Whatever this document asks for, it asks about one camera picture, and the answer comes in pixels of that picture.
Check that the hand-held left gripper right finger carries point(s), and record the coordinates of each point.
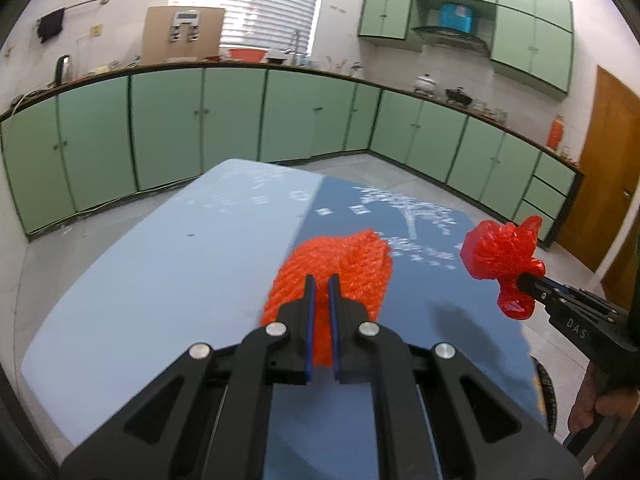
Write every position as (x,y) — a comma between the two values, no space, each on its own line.
(335,330)

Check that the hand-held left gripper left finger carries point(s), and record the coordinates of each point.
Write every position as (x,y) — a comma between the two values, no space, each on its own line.
(310,325)

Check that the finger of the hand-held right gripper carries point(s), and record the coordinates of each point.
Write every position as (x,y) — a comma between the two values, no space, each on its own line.
(542,292)

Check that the red plastic bag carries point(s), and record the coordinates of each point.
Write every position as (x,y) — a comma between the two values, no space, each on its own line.
(495,255)

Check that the orange foam net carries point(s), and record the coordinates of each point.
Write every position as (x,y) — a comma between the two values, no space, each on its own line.
(340,260)

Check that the person's right hand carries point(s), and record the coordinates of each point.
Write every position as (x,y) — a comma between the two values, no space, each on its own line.
(584,402)

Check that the wooden door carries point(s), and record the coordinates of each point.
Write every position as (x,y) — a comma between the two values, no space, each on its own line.
(595,170)

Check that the blue tablecloth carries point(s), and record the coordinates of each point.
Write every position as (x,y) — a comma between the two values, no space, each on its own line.
(175,285)

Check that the red thermos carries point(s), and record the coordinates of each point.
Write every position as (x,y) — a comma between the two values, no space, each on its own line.
(556,132)

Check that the row of glass jars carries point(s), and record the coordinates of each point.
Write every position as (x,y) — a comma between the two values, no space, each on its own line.
(487,110)

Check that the black pot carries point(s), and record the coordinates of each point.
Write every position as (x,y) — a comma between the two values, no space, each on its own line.
(456,95)

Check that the green base cabinets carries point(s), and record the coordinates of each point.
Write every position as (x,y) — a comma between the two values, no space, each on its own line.
(165,125)

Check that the range hood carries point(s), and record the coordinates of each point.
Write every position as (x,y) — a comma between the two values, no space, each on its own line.
(450,37)

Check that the red basin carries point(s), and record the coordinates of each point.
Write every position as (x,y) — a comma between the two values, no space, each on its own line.
(246,54)

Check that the metal faucet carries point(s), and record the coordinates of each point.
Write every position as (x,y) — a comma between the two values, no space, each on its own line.
(296,40)

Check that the blue box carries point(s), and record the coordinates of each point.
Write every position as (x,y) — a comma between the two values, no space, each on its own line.
(456,16)

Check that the white window blind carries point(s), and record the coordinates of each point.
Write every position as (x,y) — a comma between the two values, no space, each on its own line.
(250,5)

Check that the cardboard box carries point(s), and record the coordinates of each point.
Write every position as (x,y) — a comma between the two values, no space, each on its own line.
(157,35)

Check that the metal towel bar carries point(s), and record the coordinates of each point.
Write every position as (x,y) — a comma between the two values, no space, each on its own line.
(85,4)

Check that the dark towel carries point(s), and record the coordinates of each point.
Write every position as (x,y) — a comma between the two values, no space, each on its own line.
(50,26)

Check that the green wall cabinets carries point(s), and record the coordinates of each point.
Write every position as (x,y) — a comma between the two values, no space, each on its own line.
(530,35)

